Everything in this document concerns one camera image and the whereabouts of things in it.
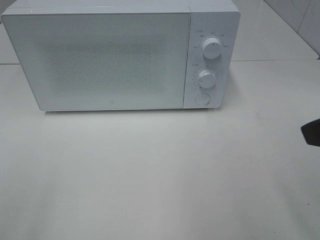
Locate round white door button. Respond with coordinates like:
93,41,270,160
195,93,211,106

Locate white microwave knob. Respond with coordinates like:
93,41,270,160
198,70,217,89
200,36,223,60

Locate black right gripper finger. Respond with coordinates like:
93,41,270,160
300,119,320,147

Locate white microwave oven body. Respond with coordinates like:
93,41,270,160
1,0,241,111

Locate white microwave door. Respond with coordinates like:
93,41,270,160
3,13,190,111

